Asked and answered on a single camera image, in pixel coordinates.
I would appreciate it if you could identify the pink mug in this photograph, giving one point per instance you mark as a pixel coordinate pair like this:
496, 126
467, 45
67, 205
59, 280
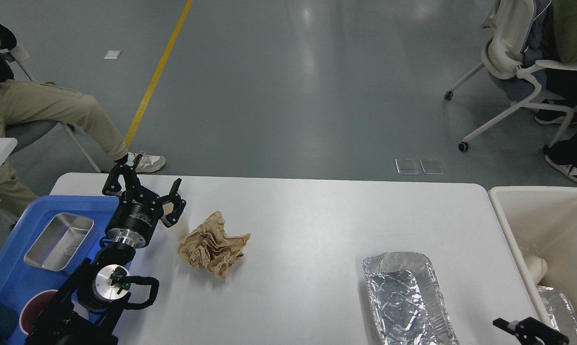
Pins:
34, 309

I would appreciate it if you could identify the white plastic bin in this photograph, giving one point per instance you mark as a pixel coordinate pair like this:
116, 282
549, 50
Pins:
541, 221

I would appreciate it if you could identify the stainless steel rectangular tray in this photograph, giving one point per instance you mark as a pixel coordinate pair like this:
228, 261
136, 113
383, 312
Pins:
62, 244

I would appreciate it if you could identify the aluminium foil tray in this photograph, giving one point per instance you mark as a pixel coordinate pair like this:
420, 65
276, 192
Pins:
406, 302

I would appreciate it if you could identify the white office chair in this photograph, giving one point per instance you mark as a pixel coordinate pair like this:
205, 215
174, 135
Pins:
504, 56

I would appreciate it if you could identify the crumpled foil in bin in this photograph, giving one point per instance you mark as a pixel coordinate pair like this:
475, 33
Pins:
560, 312

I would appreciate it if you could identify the person in black shirt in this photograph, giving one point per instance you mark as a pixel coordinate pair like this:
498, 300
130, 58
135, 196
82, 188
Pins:
22, 102

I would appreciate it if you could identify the seated person olive jacket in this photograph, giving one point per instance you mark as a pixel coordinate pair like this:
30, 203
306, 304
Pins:
559, 42

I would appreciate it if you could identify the white cup in bin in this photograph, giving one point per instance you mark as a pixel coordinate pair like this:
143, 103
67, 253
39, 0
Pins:
537, 268

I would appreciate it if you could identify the grey office chair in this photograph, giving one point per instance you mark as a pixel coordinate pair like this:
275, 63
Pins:
27, 134

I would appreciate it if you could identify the blue plastic tray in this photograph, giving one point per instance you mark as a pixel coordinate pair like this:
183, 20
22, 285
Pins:
19, 282

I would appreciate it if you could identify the brown paper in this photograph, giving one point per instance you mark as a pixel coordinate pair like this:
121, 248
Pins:
209, 246

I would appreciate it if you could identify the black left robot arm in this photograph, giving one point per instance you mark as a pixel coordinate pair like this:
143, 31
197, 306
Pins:
88, 306

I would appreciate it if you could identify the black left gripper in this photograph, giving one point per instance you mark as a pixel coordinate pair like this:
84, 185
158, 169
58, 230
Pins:
139, 209

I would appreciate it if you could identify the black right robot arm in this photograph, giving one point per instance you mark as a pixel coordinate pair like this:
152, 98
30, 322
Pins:
530, 331

